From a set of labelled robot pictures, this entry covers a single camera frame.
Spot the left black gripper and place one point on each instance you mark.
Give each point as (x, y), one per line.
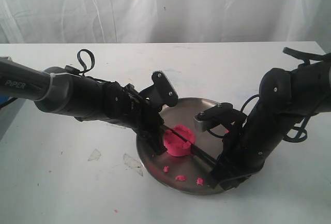
(124, 106)

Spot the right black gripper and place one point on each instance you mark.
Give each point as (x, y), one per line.
(265, 127)

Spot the pink dough lump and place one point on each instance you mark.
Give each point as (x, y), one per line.
(176, 146)

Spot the black knife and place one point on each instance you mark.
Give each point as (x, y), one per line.
(195, 150)

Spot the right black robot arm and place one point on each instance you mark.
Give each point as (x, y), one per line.
(310, 83)

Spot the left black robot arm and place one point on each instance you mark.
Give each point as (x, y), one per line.
(57, 91)

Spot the pink crumb bottom right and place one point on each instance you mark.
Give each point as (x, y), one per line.
(199, 181)

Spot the round steel plate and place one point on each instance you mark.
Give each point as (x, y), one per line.
(190, 166)

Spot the pink crumb bottom middle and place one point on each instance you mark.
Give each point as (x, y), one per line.
(180, 178)

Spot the blue sand box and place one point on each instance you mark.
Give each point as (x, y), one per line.
(8, 102)

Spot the white backdrop sheet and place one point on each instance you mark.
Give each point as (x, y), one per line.
(131, 21)

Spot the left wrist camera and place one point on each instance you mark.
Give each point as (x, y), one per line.
(160, 93)

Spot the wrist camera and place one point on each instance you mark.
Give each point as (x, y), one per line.
(160, 93)
(221, 114)

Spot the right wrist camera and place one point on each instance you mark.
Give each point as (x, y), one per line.
(221, 114)

